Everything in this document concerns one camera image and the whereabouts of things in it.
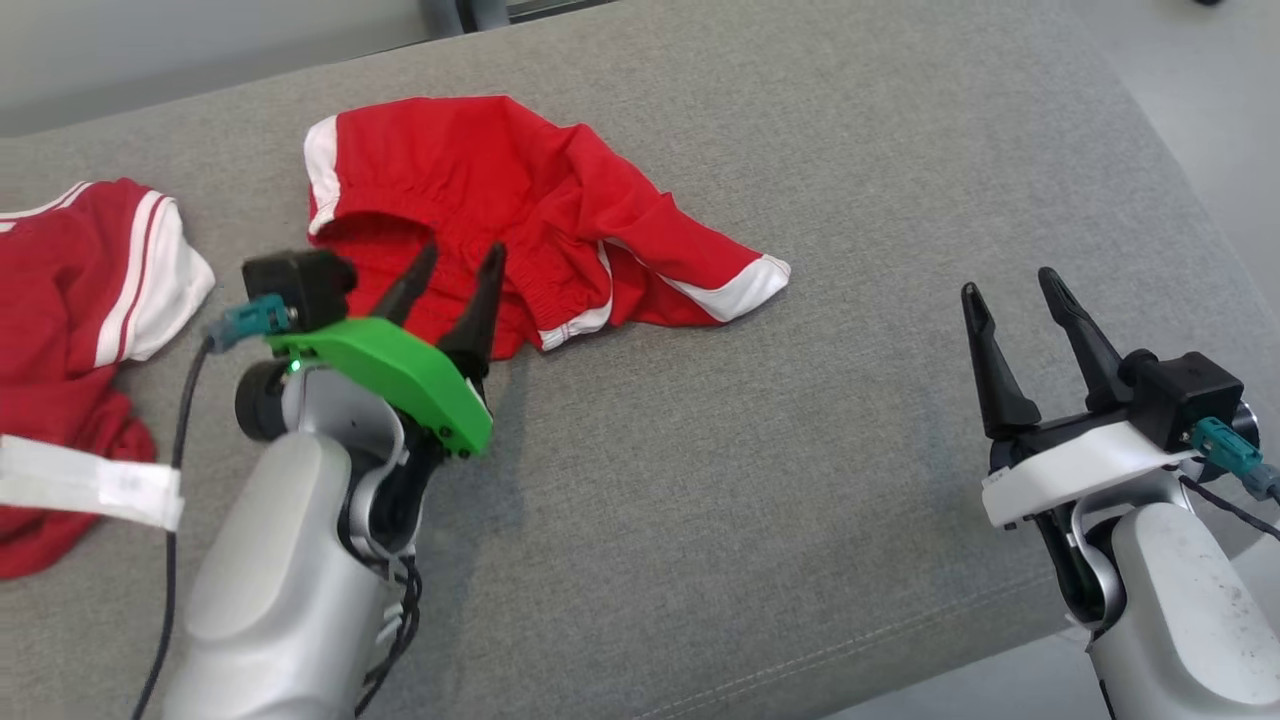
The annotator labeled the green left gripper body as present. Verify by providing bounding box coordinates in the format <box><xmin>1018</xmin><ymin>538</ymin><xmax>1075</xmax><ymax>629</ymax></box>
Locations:
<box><xmin>265</xmin><ymin>318</ymin><xmax>493</xmax><ymax>459</ymax></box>

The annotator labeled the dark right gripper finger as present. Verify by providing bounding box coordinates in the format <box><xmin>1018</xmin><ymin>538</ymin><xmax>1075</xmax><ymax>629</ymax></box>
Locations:
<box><xmin>1038</xmin><ymin>267</ymin><xmax>1126</xmax><ymax>411</ymax></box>
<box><xmin>962</xmin><ymin>283</ymin><xmax>1041</xmax><ymax>439</ymax></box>

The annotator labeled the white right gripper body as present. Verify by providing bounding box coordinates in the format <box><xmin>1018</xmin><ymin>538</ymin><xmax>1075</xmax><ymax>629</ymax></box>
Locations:
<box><xmin>982</xmin><ymin>408</ymin><xmax>1199</xmax><ymax>529</ymax></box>

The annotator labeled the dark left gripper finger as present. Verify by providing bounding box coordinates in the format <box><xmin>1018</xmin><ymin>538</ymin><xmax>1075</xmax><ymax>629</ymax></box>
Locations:
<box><xmin>437</xmin><ymin>243</ymin><xmax>507</xmax><ymax>381</ymax></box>
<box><xmin>370</xmin><ymin>243</ymin><xmax>439</xmax><ymax>327</ymax></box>

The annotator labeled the red white basketball jersey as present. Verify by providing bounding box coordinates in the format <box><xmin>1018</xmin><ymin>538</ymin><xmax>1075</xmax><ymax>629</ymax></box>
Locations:
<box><xmin>0</xmin><ymin>178</ymin><xmax>216</xmax><ymax>581</ymax></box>

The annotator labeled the red shorts white trim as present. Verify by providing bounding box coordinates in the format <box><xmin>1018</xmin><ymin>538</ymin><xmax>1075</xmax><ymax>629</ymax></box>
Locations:
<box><xmin>303</xmin><ymin>95</ymin><xmax>792</xmax><ymax>361</ymax></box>

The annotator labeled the grey fabric sofa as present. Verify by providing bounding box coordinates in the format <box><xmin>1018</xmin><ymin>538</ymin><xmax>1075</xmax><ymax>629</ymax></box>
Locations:
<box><xmin>0</xmin><ymin>0</ymin><xmax>1280</xmax><ymax>720</ymax></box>

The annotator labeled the white tape strip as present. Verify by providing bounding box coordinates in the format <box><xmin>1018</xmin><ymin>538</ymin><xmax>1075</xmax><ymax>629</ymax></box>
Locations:
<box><xmin>0</xmin><ymin>435</ymin><xmax>186</xmax><ymax>531</ymax></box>

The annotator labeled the black cable teal plug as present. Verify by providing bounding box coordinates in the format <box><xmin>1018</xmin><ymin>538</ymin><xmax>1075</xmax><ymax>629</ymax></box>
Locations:
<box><xmin>130</xmin><ymin>295</ymin><xmax>296</xmax><ymax>720</ymax></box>
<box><xmin>1180</xmin><ymin>418</ymin><xmax>1280</xmax><ymax>541</ymax></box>

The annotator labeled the dark metal frame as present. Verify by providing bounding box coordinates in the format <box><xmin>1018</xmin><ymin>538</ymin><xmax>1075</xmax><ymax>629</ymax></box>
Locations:
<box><xmin>420</xmin><ymin>0</ymin><xmax>621</xmax><ymax>36</ymax></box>

